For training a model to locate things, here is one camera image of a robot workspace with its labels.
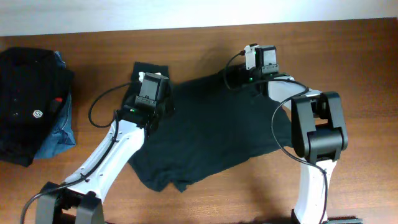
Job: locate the folded blue jeans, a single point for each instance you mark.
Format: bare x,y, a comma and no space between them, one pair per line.
59,127

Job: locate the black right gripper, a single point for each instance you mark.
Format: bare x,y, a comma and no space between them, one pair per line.
237,75

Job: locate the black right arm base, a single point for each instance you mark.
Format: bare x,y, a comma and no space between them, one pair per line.
327,220

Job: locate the black folded garment with logo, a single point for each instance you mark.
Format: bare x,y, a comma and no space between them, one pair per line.
17,79

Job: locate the dark green t-shirt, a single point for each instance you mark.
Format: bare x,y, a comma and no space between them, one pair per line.
212,129

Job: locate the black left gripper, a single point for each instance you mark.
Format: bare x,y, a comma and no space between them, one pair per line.
168,101

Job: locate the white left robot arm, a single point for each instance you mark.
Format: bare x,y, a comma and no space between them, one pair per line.
79,199

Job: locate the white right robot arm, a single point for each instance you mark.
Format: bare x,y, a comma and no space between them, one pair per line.
319,134

